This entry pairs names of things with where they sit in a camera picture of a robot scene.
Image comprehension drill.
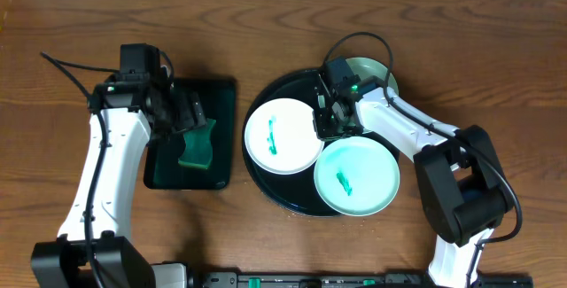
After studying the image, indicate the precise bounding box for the green scrubbing sponge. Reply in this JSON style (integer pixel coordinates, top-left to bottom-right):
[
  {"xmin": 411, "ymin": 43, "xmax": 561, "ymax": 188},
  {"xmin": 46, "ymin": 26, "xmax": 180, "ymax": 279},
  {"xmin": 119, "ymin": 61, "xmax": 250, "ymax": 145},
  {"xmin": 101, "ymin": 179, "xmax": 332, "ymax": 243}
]
[{"xmin": 178, "ymin": 119, "xmax": 216, "ymax": 169}]

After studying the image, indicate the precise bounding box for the white plate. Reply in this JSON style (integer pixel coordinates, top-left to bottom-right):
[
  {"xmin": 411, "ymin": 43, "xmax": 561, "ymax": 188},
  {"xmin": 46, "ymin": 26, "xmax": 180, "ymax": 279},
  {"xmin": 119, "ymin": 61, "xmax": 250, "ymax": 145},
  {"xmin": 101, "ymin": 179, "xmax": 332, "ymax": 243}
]
[{"xmin": 245, "ymin": 98, "xmax": 324, "ymax": 175}]

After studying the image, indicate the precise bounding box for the mint green plate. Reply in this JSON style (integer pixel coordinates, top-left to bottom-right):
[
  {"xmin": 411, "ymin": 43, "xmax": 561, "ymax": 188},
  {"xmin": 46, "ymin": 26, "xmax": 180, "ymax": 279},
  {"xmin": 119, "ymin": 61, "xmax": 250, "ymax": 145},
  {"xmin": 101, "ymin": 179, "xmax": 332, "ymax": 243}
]
[{"xmin": 314, "ymin": 136, "xmax": 400, "ymax": 217}]

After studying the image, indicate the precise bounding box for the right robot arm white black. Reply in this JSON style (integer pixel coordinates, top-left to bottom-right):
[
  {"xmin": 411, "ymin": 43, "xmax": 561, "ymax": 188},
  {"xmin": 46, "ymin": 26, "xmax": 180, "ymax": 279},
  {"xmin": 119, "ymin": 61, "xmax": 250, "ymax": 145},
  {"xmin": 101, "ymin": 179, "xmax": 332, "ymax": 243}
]
[{"xmin": 315, "ymin": 80, "xmax": 523, "ymax": 287}]

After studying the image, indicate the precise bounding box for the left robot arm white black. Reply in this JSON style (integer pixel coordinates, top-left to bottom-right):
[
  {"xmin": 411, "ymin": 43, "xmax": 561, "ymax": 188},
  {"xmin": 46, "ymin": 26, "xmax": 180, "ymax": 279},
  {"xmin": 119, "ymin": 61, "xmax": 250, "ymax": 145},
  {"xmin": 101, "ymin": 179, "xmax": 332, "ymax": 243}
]
[{"xmin": 31, "ymin": 82, "xmax": 205, "ymax": 287}]

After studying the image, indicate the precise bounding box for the black rectangular tray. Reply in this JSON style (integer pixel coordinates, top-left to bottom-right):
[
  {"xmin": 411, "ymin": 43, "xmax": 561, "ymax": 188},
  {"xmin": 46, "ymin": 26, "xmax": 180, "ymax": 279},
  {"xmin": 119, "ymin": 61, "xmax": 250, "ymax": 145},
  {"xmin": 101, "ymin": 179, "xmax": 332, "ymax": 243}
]
[{"xmin": 144, "ymin": 79, "xmax": 236, "ymax": 191}]

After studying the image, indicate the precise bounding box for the black round tray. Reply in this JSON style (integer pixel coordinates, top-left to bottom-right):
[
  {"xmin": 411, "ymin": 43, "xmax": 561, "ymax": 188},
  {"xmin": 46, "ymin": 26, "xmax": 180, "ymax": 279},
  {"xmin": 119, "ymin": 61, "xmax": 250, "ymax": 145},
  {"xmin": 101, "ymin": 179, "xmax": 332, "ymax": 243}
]
[{"xmin": 241, "ymin": 67, "xmax": 400, "ymax": 218}]

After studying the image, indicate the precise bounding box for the pale green back plate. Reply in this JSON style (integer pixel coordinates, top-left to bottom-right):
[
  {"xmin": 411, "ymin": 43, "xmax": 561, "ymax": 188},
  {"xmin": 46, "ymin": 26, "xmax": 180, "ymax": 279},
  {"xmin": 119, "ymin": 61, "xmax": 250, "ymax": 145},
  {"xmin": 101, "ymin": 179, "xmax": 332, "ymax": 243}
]
[{"xmin": 346, "ymin": 57, "xmax": 387, "ymax": 100}]

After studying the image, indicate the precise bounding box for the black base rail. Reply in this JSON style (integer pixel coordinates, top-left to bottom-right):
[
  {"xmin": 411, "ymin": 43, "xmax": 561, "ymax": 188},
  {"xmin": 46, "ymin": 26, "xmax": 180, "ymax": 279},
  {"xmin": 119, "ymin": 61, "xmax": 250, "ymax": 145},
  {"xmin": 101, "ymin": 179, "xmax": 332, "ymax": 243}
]
[{"xmin": 201, "ymin": 271, "xmax": 535, "ymax": 288}]

